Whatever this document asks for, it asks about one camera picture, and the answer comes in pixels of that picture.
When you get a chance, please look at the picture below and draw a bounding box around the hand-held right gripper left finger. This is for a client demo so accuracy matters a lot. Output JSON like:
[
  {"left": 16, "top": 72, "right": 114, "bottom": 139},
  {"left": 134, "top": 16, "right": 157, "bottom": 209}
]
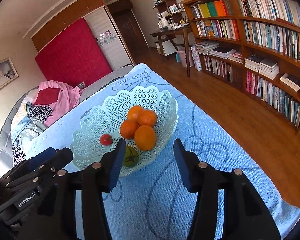
[{"left": 36, "top": 138, "right": 127, "bottom": 240}]

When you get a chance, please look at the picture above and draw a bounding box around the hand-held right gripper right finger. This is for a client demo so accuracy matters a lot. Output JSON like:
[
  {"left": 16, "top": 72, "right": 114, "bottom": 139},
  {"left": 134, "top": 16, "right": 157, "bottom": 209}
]
[{"left": 173, "top": 138, "right": 282, "bottom": 240}]

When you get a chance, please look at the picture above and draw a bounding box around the wooden desk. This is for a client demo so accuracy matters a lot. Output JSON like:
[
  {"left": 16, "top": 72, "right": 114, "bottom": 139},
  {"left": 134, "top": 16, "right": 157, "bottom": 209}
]
[{"left": 150, "top": 24, "right": 198, "bottom": 78}]

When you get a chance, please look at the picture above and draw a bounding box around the large green tomato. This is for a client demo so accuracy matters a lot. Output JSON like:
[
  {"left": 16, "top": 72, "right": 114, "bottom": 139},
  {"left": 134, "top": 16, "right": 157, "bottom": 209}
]
[{"left": 122, "top": 145, "right": 140, "bottom": 167}]

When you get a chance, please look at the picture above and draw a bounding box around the light blue lattice basket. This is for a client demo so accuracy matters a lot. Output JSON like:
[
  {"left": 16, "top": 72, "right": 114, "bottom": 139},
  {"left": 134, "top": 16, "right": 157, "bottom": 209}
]
[{"left": 69, "top": 85, "right": 179, "bottom": 179}]

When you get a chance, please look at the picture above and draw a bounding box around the red pillow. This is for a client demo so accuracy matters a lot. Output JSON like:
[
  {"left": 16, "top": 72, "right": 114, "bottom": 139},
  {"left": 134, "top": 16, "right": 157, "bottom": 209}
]
[{"left": 35, "top": 88, "right": 60, "bottom": 106}]

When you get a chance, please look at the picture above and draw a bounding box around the dark wooden door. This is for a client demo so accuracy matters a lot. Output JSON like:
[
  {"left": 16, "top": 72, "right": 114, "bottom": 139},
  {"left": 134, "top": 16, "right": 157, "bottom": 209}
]
[{"left": 107, "top": 0, "right": 149, "bottom": 55}]

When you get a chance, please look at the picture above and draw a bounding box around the grey sofa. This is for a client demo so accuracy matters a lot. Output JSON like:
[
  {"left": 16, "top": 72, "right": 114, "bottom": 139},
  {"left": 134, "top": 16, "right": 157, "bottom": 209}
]
[{"left": 0, "top": 65, "right": 136, "bottom": 167}]

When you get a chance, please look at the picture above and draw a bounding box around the red mattress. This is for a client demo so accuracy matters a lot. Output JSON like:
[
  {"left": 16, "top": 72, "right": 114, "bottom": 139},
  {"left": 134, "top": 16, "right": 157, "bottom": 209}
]
[{"left": 35, "top": 17, "right": 113, "bottom": 87}]

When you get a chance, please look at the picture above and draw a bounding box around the white wardrobe door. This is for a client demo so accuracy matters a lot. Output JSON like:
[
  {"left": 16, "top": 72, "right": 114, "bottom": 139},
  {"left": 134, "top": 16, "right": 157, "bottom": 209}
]
[{"left": 84, "top": 4, "right": 135, "bottom": 70}]

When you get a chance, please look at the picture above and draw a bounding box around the wooden desk shelf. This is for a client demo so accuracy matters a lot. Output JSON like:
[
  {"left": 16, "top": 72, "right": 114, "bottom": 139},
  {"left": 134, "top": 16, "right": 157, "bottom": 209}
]
[{"left": 154, "top": 0, "right": 190, "bottom": 29}]

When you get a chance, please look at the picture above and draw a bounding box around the blue printed towel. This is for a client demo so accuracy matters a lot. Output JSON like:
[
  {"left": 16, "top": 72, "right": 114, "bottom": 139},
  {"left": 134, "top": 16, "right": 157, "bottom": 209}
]
[{"left": 27, "top": 63, "right": 300, "bottom": 240}]

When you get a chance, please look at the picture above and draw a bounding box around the pink blanket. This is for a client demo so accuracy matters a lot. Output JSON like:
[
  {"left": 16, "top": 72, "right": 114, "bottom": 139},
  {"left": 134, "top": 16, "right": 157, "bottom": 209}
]
[{"left": 32, "top": 80, "right": 86, "bottom": 127}]

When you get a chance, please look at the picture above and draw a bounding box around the red tomato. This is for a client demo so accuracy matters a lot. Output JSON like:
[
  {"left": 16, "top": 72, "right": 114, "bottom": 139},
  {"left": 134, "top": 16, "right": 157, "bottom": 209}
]
[{"left": 100, "top": 134, "right": 113, "bottom": 146}]

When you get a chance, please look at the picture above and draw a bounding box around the white printed bag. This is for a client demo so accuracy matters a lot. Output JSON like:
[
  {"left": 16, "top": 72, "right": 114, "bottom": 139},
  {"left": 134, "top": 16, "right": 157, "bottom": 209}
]
[{"left": 191, "top": 44, "right": 203, "bottom": 71}]

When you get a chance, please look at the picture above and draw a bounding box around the wooden bookshelf with books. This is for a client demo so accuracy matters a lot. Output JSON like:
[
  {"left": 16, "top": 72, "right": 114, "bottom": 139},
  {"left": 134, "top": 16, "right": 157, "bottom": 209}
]
[{"left": 180, "top": 0, "right": 300, "bottom": 129}]

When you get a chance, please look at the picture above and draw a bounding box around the orange mandarin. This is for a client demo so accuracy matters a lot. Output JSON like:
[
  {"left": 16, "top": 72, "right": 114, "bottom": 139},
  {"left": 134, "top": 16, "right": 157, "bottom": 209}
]
[
  {"left": 119, "top": 119, "right": 139, "bottom": 140},
  {"left": 137, "top": 110, "right": 157, "bottom": 128},
  {"left": 127, "top": 105, "right": 145, "bottom": 122},
  {"left": 134, "top": 125, "right": 157, "bottom": 151}
]

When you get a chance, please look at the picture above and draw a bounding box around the white storage box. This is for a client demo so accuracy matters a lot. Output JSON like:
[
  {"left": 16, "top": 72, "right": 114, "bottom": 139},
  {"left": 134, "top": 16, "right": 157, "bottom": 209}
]
[{"left": 155, "top": 39, "right": 178, "bottom": 57}]

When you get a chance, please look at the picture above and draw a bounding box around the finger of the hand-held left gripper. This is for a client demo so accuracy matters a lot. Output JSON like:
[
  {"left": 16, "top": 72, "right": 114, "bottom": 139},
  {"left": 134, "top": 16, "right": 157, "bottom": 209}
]
[
  {"left": 5, "top": 148, "right": 73, "bottom": 188},
  {"left": 0, "top": 147, "right": 58, "bottom": 180}
]

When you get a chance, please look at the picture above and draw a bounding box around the pink waste bin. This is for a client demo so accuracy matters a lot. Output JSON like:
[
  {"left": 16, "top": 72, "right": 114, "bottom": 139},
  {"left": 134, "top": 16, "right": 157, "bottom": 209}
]
[{"left": 177, "top": 49, "right": 194, "bottom": 68}]

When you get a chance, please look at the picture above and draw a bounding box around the pile of patterned clothes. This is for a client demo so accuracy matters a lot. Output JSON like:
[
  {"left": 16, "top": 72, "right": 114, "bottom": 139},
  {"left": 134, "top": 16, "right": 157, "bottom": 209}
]
[{"left": 11, "top": 102, "right": 53, "bottom": 167}]

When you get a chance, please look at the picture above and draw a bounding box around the framed wall photo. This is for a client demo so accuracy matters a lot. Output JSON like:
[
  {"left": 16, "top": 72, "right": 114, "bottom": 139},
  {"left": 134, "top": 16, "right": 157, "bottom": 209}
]
[{"left": 0, "top": 57, "right": 19, "bottom": 98}]

